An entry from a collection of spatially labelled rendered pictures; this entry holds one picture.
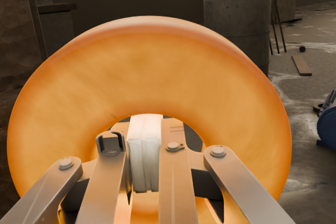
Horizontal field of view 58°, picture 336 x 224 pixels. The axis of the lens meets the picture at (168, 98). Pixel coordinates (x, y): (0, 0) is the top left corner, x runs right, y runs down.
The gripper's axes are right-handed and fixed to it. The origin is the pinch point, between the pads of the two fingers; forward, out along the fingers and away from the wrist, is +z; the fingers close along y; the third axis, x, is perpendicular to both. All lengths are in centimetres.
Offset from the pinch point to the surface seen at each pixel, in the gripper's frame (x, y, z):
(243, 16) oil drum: -30, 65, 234
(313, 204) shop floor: -97, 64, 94
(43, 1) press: -21, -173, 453
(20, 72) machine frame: -4.0, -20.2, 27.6
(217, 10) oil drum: -25, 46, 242
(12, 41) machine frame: 0.5, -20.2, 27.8
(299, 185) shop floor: -97, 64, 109
